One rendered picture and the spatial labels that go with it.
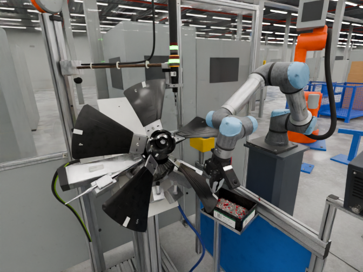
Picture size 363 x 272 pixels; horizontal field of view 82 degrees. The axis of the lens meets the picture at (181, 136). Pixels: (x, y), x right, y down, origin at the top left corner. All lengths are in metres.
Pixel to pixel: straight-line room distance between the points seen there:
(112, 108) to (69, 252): 1.23
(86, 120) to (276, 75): 0.87
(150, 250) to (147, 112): 0.79
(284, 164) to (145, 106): 0.92
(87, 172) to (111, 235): 1.12
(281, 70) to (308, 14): 3.68
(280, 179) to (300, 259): 0.49
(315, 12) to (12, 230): 4.90
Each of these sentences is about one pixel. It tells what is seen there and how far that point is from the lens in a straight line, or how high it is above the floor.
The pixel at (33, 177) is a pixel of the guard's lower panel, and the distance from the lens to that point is 1.67.
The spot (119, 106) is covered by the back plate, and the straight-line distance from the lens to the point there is 1.26.
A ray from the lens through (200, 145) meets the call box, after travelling 1.39.
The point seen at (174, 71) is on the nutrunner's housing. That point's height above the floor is 1.51.
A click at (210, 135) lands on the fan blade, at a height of 1.20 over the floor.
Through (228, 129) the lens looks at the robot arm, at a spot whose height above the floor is 1.31.
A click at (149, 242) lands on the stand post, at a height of 0.59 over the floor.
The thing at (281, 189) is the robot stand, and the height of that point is 0.76.
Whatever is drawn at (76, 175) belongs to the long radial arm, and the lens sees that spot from 0.98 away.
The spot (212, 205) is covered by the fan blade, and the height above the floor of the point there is 0.97.
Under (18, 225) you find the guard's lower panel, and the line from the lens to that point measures 1.84.
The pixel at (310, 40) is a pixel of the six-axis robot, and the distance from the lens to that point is 4.78.
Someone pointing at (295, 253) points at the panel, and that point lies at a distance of 1.21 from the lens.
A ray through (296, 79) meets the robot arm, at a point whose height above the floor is 1.46.
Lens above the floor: 1.52
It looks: 18 degrees down
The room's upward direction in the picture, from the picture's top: 1 degrees counter-clockwise
